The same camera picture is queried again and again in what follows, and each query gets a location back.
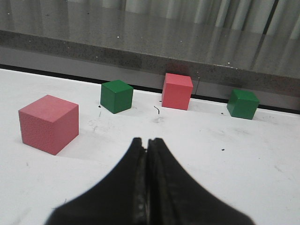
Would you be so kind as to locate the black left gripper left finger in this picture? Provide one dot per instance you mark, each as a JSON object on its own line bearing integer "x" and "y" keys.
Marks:
{"x": 118, "y": 199}

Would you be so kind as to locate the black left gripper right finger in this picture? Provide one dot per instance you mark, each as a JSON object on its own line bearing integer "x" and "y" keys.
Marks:
{"x": 177, "y": 199}

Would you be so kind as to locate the green cube left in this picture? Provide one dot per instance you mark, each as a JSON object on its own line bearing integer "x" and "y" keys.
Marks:
{"x": 116, "y": 96}

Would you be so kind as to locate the green cube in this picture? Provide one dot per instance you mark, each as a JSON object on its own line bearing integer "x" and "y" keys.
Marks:
{"x": 116, "y": 96}
{"x": 242, "y": 104}

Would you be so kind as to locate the large pink cube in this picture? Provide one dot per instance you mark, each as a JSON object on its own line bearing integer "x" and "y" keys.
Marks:
{"x": 49, "y": 124}

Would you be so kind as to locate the pink cube rear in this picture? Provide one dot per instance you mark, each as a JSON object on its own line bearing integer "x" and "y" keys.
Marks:
{"x": 177, "y": 90}

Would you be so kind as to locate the green cube right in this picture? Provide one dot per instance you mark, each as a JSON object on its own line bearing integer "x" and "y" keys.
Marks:
{"x": 242, "y": 104}

